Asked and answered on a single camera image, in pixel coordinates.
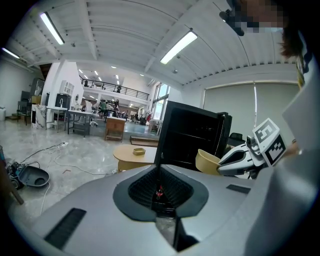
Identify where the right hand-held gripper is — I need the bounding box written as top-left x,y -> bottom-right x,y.
216,117 -> 288,176

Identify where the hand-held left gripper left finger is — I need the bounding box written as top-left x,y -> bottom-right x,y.
21,163 -> 176,256

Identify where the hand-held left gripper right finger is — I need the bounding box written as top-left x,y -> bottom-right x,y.
159,163 -> 256,253

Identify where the beige bowl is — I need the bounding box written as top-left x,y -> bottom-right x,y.
194,148 -> 222,176

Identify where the black glass-door cabinet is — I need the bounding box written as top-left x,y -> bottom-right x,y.
154,100 -> 233,174

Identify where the black office chair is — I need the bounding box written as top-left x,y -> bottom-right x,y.
227,132 -> 246,149

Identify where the grey roller blind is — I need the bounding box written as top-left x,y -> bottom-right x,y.
255,82 -> 301,141
204,83 -> 256,141

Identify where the round light wooden table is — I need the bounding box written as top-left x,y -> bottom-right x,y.
112,144 -> 159,174

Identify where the dark grey shell case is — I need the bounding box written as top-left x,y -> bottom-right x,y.
18,164 -> 51,188

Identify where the small wooden cabinet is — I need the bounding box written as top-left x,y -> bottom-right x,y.
104,116 -> 127,143

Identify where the tall window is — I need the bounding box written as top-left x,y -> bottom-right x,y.
151,83 -> 172,122

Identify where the yellow plaid overshirt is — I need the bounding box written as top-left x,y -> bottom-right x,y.
296,53 -> 307,87

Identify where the teal and black device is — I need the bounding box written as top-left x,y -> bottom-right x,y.
5,161 -> 25,190

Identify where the grey metal desk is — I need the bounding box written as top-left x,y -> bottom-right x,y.
65,109 -> 94,138

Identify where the white table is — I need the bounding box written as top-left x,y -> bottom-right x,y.
45,106 -> 69,134

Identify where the long ceiling tube light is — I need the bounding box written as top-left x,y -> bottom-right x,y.
159,29 -> 199,65
1,47 -> 21,60
39,11 -> 66,46

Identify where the marble pattern cabinet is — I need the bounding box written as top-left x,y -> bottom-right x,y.
30,103 -> 48,130

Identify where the black machine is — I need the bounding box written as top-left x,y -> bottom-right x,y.
54,92 -> 73,111

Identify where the black balcony railing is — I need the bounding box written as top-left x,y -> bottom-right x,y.
79,77 -> 151,102

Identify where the dark chair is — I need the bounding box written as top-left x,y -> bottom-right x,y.
16,99 -> 33,127

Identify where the white blind cord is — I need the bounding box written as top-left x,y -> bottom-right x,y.
253,83 -> 259,131

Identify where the white power cable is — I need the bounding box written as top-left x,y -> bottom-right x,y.
39,182 -> 51,216
51,144 -> 118,176

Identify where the low wooden frame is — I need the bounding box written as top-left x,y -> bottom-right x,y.
129,135 -> 160,148

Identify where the white wall cabinet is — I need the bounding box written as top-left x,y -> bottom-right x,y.
59,79 -> 76,97

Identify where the black head-mounted camera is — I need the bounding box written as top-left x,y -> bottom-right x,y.
219,8 -> 246,37

